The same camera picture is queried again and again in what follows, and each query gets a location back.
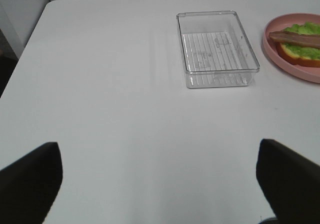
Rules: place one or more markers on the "bacon strip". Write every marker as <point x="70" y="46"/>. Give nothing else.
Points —
<point x="303" y="40"/>

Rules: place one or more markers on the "bread slice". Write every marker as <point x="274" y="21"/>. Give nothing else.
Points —
<point x="294" y="59"/>

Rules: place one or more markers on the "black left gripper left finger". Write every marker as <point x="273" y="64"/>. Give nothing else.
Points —
<point x="30" y="185"/>

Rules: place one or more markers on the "pink round plate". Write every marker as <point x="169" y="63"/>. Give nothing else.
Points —
<point x="310" y="74"/>

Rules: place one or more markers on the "green lettuce leaf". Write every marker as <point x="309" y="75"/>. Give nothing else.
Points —
<point x="304" y="52"/>

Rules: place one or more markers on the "clear plastic tray left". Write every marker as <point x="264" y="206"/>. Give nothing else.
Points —
<point x="215" y="50"/>

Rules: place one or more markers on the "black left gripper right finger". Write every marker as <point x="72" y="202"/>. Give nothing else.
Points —
<point x="290" y="183"/>

